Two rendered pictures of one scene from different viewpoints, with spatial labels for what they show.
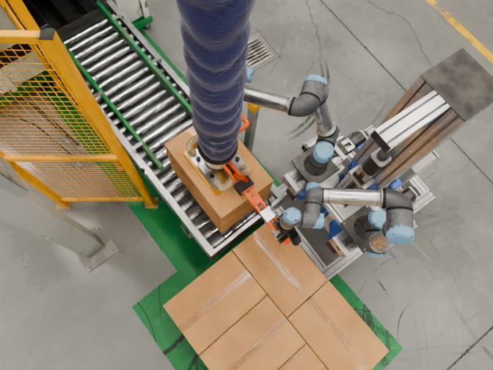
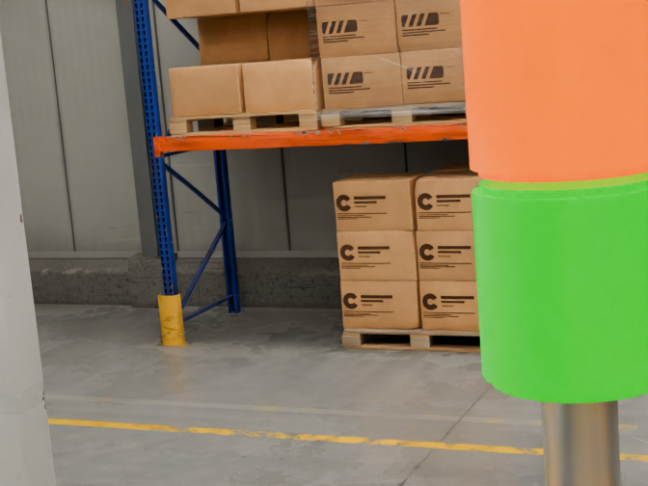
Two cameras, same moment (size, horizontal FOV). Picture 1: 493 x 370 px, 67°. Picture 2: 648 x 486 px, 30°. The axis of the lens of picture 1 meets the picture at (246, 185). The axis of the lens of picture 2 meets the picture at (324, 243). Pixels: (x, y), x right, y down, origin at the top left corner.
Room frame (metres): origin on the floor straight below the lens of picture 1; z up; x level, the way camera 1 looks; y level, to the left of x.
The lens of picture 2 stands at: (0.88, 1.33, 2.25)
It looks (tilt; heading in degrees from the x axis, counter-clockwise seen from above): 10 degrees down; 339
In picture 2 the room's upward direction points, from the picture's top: 5 degrees counter-clockwise
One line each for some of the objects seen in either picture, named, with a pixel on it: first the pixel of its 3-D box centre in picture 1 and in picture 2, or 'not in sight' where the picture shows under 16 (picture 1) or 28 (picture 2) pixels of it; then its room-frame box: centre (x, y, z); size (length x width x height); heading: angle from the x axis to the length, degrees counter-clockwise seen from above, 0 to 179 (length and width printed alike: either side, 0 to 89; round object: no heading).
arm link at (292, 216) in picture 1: (291, 217); not in sight; (0.49, -0.24, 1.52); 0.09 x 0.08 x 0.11; 93
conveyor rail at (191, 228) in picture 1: (121, 139); not in sight; (1.16, 1.04, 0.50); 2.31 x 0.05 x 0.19; 49
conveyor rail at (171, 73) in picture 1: (188, 96); not in sight; (1.66, 0.61, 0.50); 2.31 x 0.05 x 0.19; 49
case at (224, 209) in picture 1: (218, 173); not in sight; (0.88, 0.20, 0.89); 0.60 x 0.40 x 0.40; 48
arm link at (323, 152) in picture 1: (322, 153); not in sight; (1.01, -0.41, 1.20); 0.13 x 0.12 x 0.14; 169
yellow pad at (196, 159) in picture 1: (205, 168); not in sight; (0.82, 0.26, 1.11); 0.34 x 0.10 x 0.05; 47
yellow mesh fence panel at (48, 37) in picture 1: (59, 154); not in sight; (0.76, 1.17, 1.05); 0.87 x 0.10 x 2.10; 101
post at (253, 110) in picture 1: (249, 135); not in sight; (1.40, 0.05, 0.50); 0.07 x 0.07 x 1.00; 49
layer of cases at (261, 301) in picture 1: (271, 327); not in sight; (-0.01, -0.37, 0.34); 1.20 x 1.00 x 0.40; 49
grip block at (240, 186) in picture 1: (243, 185); not in sight; (0.72, 0.01, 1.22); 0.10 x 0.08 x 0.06; 137
